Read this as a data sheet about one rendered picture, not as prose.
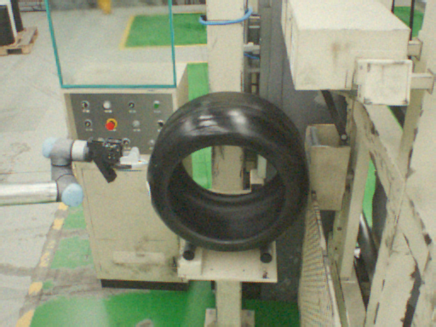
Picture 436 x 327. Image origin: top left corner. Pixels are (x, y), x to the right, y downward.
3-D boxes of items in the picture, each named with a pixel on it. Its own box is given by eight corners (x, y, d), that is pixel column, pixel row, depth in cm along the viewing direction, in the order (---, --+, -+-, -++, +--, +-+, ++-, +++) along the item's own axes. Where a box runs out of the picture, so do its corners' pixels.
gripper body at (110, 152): (118, 149, 157) (83, 144, 157) (118, 170, 162) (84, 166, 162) (123, 138, 164) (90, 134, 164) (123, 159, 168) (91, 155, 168)
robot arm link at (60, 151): (49, 153, 169) (48, 132, 165) (79, 157, 169) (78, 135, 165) (41, 163, 162) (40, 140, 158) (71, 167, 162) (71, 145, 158)
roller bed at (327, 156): (301, 184, 209) (306, 123, 194) (335, 185, 208) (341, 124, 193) (305, 210, 192) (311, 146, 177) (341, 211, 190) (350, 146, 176)
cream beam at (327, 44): (279, 26, 161) (281, -17, 154) (352, 27, 159) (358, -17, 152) (291, 91, 109) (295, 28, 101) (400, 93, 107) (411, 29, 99)
